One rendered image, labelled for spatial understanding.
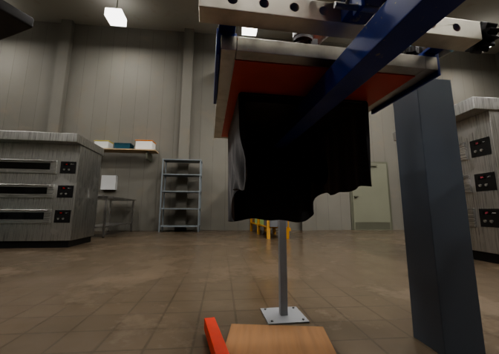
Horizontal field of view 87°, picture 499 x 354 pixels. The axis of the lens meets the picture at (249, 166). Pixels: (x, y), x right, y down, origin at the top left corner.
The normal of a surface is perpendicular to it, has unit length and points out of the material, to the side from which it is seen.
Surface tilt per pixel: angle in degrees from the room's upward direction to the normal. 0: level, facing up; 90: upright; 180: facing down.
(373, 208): 90
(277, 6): 90
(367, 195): 90
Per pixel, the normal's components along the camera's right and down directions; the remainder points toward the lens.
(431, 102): 0.11, -0.16
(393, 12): -0.99, -0.03
